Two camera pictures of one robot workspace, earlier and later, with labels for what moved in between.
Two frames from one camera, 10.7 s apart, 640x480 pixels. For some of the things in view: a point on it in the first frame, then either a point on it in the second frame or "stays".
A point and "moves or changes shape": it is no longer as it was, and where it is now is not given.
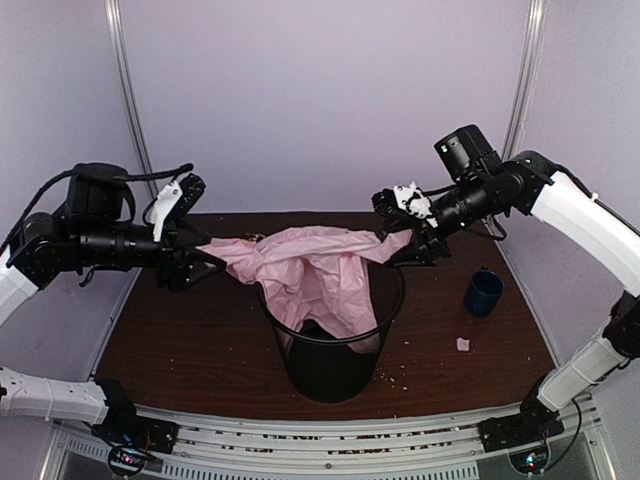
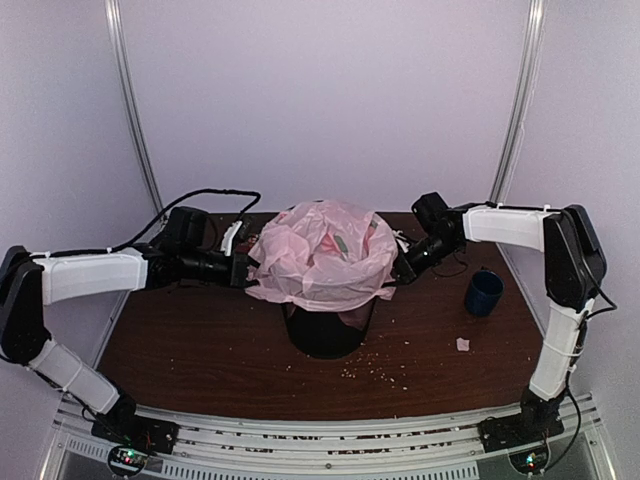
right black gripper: (426, 249) → (405, 270)
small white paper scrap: (462, 344) stays
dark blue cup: (484, 292) stays
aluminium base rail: (425, 449) stays
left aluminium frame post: (114, 17) stays
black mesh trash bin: (326, 365) → (327, 335)
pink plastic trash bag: (311, 273) moves or changes shape
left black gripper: (175, 275) → (238, 270)
